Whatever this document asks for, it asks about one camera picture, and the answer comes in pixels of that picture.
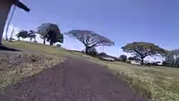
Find bare flat-crowned tree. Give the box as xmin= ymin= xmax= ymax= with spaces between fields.
xmin=61 ymin=26 xmax=117 ymax=59

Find white vehicle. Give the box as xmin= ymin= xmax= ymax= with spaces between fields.
xmin=129 ymin=59 xmax=142 ymax=67
xmin=101 ymin=55 xmax=116 ymax=63

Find dark round tree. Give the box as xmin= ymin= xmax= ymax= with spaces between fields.
xmin=33 ymin=20 xmax=67 ymax=48

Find dark grey asphalt path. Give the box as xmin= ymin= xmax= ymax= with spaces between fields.
xmin=0 ymin=47 xmax=179 ymax=101

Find dry grass verge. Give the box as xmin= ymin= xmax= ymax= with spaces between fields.
xmin=0 ymin=37 xmax=79 ymax=101

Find green flat-crowned tree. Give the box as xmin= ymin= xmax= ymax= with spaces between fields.
xmin=119 ymin=38 xmax=168 ymax=69

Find small dark trees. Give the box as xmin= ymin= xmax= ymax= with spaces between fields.
xmin=14 ymin=27 xmax=39 ymax=44

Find green grass lawn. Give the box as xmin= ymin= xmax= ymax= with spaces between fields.
xmin=66 ymin=50 xmax=179 ymax=101

